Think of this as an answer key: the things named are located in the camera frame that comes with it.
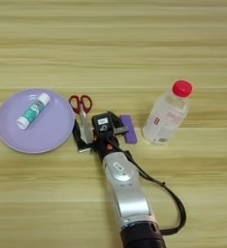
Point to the green white glue stick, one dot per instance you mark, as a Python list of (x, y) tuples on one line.
[(33, 111)]

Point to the black box white label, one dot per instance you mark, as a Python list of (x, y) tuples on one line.
[(102, 124)]

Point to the purple eraser block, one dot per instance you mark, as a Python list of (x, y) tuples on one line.
[(129, 129)]

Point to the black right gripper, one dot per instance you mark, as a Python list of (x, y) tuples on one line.
[(105, 149)]

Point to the purple round plate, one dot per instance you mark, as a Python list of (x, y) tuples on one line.
[(47, 135)]

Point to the clear bottle red cap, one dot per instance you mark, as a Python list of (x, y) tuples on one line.
[(167, 114)]

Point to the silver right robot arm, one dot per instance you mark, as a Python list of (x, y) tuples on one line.
[(128, 193)]

